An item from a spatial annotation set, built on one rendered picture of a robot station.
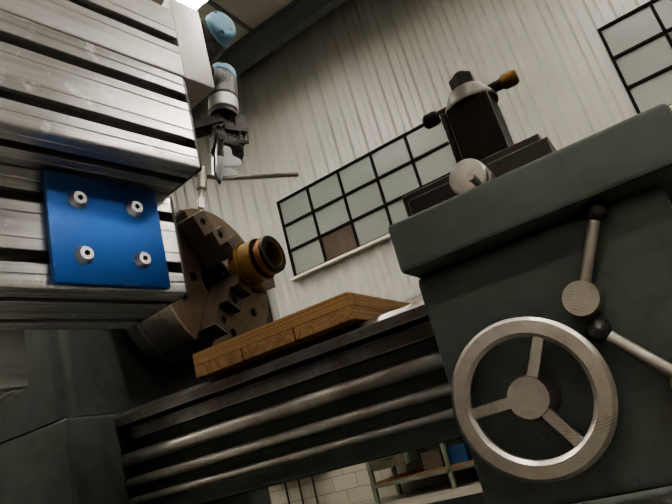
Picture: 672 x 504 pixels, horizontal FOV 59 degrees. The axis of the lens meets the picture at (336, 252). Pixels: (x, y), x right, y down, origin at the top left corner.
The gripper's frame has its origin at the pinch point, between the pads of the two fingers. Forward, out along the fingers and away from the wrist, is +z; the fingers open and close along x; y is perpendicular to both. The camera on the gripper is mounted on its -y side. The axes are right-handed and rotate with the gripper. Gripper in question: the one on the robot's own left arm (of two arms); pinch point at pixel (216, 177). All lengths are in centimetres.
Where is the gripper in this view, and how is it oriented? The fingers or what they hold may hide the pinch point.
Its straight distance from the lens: 140.2
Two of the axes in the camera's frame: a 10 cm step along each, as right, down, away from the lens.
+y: 9.2, 0.9, 3.7
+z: 1.2, 8.6, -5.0
